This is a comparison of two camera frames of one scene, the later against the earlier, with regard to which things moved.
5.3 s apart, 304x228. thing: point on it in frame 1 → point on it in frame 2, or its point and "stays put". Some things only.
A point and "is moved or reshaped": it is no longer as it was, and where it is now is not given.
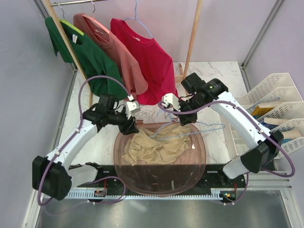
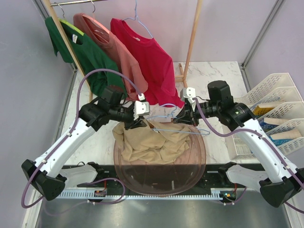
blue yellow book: [258, 112] stays put
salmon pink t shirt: [135, 81] stays put
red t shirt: [153, 58] stays put
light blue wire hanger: [185, 135] → [172, 117]
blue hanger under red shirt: [137, 18] stays put
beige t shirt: [162, 144] is moved or reshaped
